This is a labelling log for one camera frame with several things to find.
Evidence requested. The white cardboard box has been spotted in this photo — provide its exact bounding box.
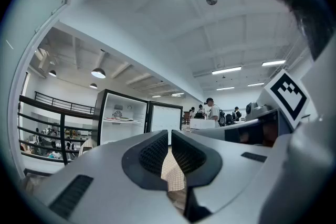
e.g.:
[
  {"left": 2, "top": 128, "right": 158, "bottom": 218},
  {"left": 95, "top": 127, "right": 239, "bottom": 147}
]
[{"left": 189, "top": 118, "right": 216, "bottom": 130}]

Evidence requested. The white wire fridge shelf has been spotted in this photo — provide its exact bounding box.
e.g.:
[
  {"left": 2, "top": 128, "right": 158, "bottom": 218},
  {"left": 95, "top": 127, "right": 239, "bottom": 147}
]
[{"left": 103, "top": 117, "right": 142, "bottom": 124}]

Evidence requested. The black metal balcony railing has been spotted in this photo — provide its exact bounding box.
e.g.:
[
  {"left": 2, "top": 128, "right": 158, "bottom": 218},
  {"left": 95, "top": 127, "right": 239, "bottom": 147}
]
[{"left": 34, "top": 91, "right": 96, "bottom": 115}]

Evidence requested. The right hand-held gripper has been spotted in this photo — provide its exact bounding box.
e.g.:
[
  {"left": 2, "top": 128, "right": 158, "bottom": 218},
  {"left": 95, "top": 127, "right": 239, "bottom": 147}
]
[{"left": 193, "top": 69, "right": 310, "bottom": 147}]

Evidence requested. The black mini fridge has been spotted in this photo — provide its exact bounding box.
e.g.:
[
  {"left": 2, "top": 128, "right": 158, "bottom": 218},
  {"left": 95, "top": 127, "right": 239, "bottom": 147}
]
[{"left": 91, "top": 88, "right": 184, "bottom": 146}]

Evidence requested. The group of people downstairs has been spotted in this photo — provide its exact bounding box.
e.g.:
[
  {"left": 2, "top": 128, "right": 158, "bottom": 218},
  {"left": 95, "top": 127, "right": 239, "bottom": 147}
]
[{"left": 34, "top": 127, "right": 79, "bottom": 159}]

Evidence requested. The dark wood-topped railing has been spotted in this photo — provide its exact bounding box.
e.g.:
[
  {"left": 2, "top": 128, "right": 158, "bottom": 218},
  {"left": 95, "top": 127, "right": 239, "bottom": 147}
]
[{"left": 17, "top": 95, "right": 100, "bottom": 166}]

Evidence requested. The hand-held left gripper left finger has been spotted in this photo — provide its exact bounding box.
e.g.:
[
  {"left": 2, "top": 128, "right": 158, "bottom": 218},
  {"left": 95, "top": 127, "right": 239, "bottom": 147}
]
[{"left": 34, "top": 130, "right": 184, "bottom": 224}]

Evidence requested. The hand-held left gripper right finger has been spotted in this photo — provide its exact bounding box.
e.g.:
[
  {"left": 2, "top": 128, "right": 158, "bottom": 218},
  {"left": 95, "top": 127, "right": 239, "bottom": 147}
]
[{"left": 171, "top": 130, "right": 274, "bottom": 223}]

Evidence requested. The person's light shirt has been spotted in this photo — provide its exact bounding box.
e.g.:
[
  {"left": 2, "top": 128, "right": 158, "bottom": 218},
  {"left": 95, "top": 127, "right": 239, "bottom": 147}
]
[{"left": 258, "top": 34, "right": 336, "bottom": 224}]

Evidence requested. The person's right hand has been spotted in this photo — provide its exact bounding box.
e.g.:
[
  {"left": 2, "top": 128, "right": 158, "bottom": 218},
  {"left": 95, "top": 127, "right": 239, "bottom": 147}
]
[{"left": 258, "top": 123, "right": 278, "bottom": 146}]

